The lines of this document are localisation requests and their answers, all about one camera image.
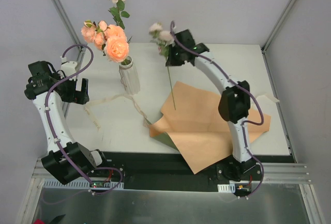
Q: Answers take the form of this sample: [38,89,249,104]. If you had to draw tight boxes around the cream ribbon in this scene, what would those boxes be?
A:
[83,91,281,131]

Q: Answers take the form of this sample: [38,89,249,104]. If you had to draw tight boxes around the pink flower bouquet green leaves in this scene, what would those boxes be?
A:
[148,22,177,111]

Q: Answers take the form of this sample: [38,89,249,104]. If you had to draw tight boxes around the orange wrapping paper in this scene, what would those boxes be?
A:
[149,80,272,175]

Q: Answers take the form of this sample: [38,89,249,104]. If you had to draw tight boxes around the green wrapping paper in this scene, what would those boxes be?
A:
[143,117,179,151]

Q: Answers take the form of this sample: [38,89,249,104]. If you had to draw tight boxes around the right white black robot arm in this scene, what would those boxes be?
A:
[166,30,255,180]

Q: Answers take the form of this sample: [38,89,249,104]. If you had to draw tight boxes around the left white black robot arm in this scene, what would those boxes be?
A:
[24,57,109,185]

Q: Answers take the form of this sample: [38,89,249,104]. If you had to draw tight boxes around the white ribbed ceramic vase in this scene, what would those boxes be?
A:
[119,56,140,95]

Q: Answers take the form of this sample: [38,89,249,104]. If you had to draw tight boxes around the red black object bottom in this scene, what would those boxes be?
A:
[32,214,67,224]

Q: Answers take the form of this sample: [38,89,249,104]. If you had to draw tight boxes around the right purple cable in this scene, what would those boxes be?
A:
[169,20,265,201]

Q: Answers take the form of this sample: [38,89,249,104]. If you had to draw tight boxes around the purple cable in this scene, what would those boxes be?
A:
[44,44,124,196]
[169,20,265,201]

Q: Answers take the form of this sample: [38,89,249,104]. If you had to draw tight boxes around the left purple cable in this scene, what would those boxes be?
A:
[44,44,124,196]

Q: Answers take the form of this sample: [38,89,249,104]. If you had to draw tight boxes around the left white cable duct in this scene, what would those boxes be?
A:
[43,178,124,190]

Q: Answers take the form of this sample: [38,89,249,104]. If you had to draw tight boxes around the white cable duct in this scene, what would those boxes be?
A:
[217,183,235,193]
[43,178,124,190]

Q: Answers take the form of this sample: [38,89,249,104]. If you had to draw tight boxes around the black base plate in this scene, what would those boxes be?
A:
[85,149,295,191]

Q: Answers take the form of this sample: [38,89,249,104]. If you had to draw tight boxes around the left aluminium frame post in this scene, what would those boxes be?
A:
[38,0,86,52]

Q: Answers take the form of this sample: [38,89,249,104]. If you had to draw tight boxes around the aluminium frame post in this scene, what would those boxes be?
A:
[38,0,86,52]
[261,0,298,54]

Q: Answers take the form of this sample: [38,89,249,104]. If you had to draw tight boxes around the right white cable duct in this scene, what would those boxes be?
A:
[217,183,235,193]

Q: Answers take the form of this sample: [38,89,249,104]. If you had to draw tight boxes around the right aluminium frame post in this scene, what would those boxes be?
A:
[261,0,298,54]

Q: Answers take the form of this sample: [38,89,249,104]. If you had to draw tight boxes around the aluminium front rail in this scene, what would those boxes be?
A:
[263,163,312,184]

